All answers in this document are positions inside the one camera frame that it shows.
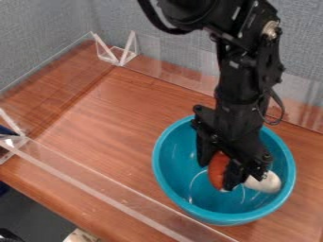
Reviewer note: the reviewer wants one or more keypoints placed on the clear acrylic wall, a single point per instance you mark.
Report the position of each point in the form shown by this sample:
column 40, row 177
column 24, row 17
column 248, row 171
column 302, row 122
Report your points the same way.
column 102, row 204
column 191, row 68
column 60, row 55

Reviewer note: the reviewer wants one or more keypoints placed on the clear acrylic left bracket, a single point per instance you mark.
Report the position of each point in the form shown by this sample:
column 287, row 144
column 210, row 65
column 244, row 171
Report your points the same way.
column 11, row 135

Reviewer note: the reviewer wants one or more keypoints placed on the clear acrylic front wall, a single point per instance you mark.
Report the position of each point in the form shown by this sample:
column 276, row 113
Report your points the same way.
column 102, row 204

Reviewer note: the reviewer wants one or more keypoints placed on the blue plastic bowl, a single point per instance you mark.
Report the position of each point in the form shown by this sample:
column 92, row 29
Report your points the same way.
column 184, row 182

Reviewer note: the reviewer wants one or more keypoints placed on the clear acrylic back wall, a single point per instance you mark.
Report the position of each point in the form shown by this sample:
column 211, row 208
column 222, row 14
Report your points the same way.
column 191, row 68

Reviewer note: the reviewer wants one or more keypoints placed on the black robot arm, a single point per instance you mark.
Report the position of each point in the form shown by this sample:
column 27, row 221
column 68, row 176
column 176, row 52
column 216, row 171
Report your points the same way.
column 244, row 28

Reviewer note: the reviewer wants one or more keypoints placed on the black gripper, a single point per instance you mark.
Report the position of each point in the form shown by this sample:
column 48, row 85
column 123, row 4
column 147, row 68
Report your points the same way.
column 228, row 128

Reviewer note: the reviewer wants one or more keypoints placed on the red white toy mushroom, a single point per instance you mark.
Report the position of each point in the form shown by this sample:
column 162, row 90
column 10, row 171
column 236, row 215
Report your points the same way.
column 268, row 184

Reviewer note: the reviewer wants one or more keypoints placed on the clear acrylic corner bracket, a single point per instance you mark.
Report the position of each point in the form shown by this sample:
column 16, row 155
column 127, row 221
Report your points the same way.
column 116, row 55

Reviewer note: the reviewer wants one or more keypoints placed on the clear acrylic left wall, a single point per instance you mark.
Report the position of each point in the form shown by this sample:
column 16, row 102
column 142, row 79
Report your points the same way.
column 60, row 55

